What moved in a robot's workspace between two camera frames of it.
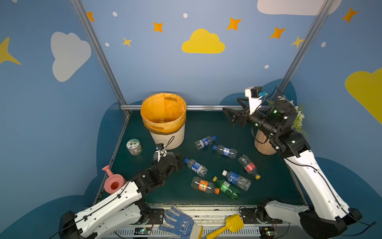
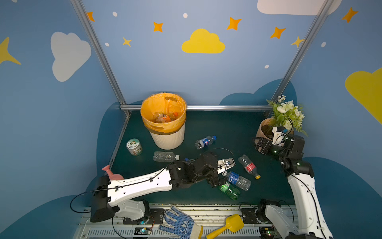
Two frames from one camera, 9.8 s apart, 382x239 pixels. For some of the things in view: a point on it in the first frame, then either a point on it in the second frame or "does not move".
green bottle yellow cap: (227, 189) does not move
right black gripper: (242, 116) to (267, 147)
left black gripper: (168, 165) to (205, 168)
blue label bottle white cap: (243, 183) does not move
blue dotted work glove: (185, 228) does not move
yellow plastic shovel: (234, 222) does not move
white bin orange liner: (164, 115) does not move
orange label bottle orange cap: (204, 185) to (171, 116)
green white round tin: (134, 146) does not move
